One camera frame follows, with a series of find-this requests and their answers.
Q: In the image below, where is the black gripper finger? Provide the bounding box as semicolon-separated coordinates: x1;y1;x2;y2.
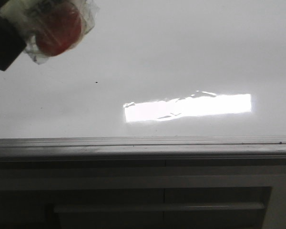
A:
0;2;26;71

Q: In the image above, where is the black whiteboard marker white barrel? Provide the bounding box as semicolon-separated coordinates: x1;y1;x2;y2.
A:
0;0;99;64

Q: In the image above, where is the white whiteboard with aluminium frame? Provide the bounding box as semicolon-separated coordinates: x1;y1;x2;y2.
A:
0;0;286;161

